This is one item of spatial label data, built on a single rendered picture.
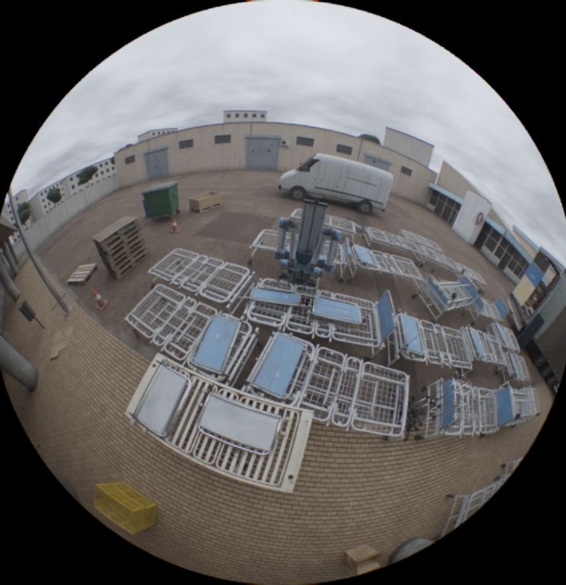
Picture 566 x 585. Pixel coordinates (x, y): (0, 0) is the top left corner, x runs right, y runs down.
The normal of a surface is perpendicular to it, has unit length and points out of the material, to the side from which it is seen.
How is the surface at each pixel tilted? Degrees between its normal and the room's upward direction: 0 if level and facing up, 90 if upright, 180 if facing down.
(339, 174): 89
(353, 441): 0
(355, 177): 89
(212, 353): 5
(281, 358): 7
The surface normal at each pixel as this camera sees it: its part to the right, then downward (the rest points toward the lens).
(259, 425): 0.06, -0.63
